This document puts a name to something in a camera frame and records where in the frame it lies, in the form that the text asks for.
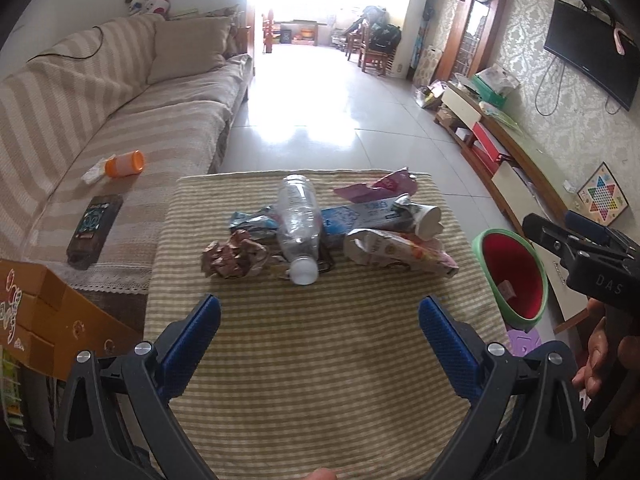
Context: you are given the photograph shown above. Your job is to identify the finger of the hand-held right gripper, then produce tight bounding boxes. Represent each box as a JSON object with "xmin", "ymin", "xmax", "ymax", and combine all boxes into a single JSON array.
[
  {"xmin": 522, "ymin": 213, "xmax": 584, "ymax": 264},
  {"xmin": 565, "ymin": 210, "xmax": 627, "ymax": 247}
]

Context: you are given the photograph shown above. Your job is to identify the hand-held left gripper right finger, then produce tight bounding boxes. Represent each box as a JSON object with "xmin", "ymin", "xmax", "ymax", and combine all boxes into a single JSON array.
[{"xmin": 410, "ymin": 294, "xmax": 589, "ymax": 480}]

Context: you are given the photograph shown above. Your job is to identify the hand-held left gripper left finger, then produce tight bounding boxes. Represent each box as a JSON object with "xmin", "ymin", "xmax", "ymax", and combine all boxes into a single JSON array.
[{"xmin": 52, "ymin": 294, "xmax": 232, "ymax": 480}]

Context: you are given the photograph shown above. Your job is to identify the green basin red inside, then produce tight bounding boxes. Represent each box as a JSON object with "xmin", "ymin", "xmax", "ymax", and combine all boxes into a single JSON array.
[{"xmin": 472, "ymin": 228, "xmax": 550, "ymax": 331}]

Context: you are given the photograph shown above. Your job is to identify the brown wrapper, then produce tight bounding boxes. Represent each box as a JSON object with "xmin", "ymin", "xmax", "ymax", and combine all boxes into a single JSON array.
[{"xmin": 201, "ymin": 230, "xmax": 271, "ymax": 281}]

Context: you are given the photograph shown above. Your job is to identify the crushed white snack bag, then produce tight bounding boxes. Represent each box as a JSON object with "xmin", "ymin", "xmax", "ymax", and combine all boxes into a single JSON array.
[{"xmin": 344, "ymin": 228, "xmax": 459, "ymax": 279}]

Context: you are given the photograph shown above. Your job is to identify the crushed paper cup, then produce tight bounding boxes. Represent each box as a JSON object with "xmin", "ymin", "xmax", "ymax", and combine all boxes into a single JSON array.
[{"xmin": 395, "ymin": 195, "xmax": 444, "ymax": 241}]

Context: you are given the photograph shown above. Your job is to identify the silver foil wrapper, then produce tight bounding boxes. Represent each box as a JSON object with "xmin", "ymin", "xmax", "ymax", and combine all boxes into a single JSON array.
[{"xmin": 229, "ymin": 207, "xmax": 281, "ymax": 241}]

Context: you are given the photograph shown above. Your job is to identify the blue toothpaste box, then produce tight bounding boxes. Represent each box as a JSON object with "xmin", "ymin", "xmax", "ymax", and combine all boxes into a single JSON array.
[{"xmin": 320, "ymin": 200, "xmax": 401, "ymax": 236}]

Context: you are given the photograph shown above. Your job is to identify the clear plastic bottle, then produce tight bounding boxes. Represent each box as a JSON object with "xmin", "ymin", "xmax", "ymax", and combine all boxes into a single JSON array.
[{"xmin": 276, "ymin": 175, "xmax": 324, "ymax": 286}]

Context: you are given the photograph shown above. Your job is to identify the purple wrapper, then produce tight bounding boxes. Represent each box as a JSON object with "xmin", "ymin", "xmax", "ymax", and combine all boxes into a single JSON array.
[{"xmin": 332, "ymin": 166, "xmax": 419, "ymax": 204}]

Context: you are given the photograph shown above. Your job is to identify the person's right hand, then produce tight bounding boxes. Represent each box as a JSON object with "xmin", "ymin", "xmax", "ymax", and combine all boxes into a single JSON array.
[{"xmin": 572, "ymin": 300, "xmax": 609, "ymax": 398}]

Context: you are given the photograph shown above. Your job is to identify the colourful checkers board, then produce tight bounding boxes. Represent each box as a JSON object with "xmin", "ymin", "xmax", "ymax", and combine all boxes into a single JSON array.
[{"xmin": 576, "ymin": 162, "xmax": 632, "ymax": 224}]

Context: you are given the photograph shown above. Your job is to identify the purple foam tile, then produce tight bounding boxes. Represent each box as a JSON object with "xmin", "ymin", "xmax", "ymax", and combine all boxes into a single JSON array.
[{"xmin": 505, "ymin": 327, "xmax": 544, "ymax": 359}]

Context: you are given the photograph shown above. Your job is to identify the wooden television cabinet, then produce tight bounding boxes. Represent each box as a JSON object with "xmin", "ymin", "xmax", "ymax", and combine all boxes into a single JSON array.
[{"xmin": 435, "ymin": 80, "xmax": 627, "ymax": 334}]

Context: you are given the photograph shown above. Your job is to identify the red box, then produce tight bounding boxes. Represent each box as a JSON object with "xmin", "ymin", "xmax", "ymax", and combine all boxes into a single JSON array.
[{"xmin": 470, "ymin": 122, "xmax": 504, "ymax": 161}]

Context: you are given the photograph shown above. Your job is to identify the green striped table cloth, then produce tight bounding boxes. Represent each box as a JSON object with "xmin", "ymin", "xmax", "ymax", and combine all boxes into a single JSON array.
[{"xmin": 144, "ymin": 170, "xmax": 502, "ymax": 479}]

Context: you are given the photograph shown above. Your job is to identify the yellow-green bag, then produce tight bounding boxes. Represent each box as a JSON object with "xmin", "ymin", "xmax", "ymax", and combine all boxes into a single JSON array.
[{"xmin": 479, "ymin": 100, "xmax": 519, "ymax": 129}]

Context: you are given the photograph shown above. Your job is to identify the brown cardboard box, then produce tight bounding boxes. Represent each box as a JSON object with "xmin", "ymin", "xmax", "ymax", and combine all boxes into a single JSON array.
[{"xmin": 0, "ymin": 259, "xmax": 144, "ymax": 382}]

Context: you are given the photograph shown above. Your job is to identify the black remote control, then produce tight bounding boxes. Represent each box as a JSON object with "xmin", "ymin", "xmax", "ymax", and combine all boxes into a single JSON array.
[{"xmin": 67, "ymin": 195, "xmax": 125, "ymax": 267}]

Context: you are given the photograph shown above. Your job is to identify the green box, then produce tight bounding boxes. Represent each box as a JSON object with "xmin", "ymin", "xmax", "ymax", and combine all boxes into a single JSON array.
[{"xmin": 472, "ymin": 72, "xmax": 516, "ymax": 104}]

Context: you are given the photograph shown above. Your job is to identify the white printed bag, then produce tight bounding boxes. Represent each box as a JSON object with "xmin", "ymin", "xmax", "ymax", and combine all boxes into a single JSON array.
[{"xmin": 482, "ymin": 64, "xmax": 519, "ymax": 91}]

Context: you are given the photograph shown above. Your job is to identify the plastic bag on floor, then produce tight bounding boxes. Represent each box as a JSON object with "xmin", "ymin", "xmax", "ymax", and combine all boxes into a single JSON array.
[{"xmin": 415, "ymin": 82, "xmax": 446, "ymax": 111}]

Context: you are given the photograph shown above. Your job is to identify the colourful printed packets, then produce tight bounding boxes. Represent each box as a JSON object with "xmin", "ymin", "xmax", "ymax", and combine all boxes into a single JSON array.
[{"xmin": 0, "ymin": 345, "xmax": 27, "ymax": 432}]

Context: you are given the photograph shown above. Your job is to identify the orange capped bottle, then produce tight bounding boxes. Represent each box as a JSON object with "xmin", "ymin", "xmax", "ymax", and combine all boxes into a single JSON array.
[{"xmin": 104, "ymin": 150, "xmax": 146, "ymax": 179}]

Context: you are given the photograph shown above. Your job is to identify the white tissue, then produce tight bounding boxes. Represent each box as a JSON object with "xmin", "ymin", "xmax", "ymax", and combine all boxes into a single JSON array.
[{"xmin": 81, "ymin": 157, "xmax": 109, "ymax": 184}]

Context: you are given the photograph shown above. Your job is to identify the floral board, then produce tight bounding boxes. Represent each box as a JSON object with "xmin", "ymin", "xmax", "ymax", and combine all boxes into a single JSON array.
[{"xmin": 415, "ymin": 45, "xmax": 444, "ymax": 86}]

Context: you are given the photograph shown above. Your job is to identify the beige striped sofa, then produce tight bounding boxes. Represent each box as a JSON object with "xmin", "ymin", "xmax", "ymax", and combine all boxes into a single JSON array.
[{"xmin": 0, "ymin": 7, "xmax": 254, "ymax": 307}]

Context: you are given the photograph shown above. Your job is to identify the wooden chair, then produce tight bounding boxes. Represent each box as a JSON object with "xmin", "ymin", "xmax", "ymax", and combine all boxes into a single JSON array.
[{"xmin": 345, "ymin": 22, "xmax": 401, "ymax": 79}]

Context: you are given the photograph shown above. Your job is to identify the black backpack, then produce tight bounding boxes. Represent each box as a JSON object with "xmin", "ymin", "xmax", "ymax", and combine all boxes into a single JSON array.
[{"xmin": 370, "ymin": 22, "xmax": 403, "ymax": 54}]

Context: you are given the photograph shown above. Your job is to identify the beige pillow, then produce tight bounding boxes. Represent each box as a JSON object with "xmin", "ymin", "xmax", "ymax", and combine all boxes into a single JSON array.
[{"xmin": 146, "ymin": 16, "xmax": 234, "ymax": 85}]

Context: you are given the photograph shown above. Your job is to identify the patterned cushion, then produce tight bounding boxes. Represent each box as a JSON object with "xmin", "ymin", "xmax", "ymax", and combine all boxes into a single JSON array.
[{"xmin": 220, "ymin": 5, "xmax": 242, "ymax": 59}]

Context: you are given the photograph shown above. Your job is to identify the cow plush toy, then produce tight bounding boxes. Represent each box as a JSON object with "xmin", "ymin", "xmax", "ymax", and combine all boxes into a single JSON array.
[{"xmin": 125, "ymin": 0, "xmax": 171, "ymax": 17}]

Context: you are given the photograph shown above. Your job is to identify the television cable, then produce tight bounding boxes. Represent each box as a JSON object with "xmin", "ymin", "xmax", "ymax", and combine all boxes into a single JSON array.
[{"xmin": 534, "ymin": 55, "xmax": 564, "ymax": 116}]

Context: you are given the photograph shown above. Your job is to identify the black wall television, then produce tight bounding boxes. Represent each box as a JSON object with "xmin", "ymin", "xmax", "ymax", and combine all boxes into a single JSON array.
[{"xmin": 544, "ymin": 0, "xmax": 640, "ymax": 111}]

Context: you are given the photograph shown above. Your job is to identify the wooden door frame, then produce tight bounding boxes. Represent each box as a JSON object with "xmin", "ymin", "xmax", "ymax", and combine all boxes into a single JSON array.
[{"xmin": 442, "ymin": 0, "xmax": 516, "ymax": 79}]

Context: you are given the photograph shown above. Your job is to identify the black cable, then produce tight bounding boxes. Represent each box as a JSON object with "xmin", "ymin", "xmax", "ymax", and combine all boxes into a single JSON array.
[{"xmin": 30, "ymin": 25, "xmax": 104, "ymax": 61}]

